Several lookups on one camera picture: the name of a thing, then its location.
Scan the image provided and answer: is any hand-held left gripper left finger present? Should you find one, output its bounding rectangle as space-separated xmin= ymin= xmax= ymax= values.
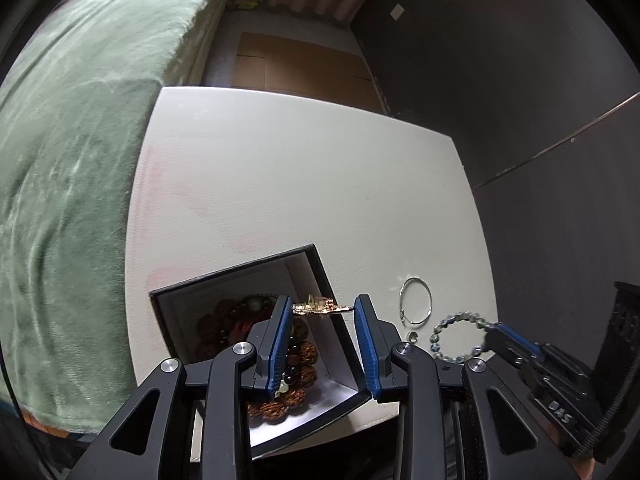
xmin=67 ymin=294 xmax=295 ymax=480

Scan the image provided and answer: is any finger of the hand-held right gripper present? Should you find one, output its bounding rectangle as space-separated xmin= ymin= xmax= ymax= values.
xmin=479 ymin=334 xmax=532 ymax=382
xmin=487 ymin=322 xmax=547 ymax=361

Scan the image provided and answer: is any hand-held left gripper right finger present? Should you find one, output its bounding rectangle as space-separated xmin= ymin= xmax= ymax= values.
xmin=353 ymin=294 xmax=572 ymax=480

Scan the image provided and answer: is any brown carved bead bracelet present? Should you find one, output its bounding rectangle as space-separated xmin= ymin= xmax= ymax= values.
xmin=246 ymin=339 xmax=322 ymax=424

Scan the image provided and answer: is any gold brooch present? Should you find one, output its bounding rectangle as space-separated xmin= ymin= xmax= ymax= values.
xmin=292 ymin=292 xmax=354 ymax=317

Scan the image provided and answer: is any pale blue bead bracelet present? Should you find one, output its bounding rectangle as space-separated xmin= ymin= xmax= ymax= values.
xmin=428 ymin=310 xmax=501 ymax=365

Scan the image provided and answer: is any dark red bead bracelet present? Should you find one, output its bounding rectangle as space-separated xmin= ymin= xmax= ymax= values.
xmin=192 ymin=296 xmax=262 ymax=362

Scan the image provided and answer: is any black jewelry box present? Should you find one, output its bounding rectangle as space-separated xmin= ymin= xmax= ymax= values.
xmin=149 ymin=244 xmax=374 ymax=460

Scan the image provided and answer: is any white square side table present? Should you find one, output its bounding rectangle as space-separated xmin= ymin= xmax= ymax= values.
xmin=122 ymin=86 xmax=501 ymax=462

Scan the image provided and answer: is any green bed blanket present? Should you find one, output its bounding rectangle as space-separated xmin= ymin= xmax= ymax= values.
xmin=0 ymin=0 xmax=242 ymax=437

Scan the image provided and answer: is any dark grey wardrobe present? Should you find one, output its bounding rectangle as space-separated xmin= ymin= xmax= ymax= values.
xmin=349 ymin=0 xmax=640 ymax=361

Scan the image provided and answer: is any beige bed base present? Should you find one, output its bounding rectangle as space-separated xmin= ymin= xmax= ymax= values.
xmin=164 ymin=0 xmax=237 ymax=89

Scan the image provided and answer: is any black coiled cable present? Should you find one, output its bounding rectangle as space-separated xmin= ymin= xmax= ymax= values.
xmin=574 ymin=402 xmax=640 ymax=462

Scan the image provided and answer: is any silver hoop ring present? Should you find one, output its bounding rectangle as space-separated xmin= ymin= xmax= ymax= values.
xmin=398 ymin=276 xmax=432 ymax=325

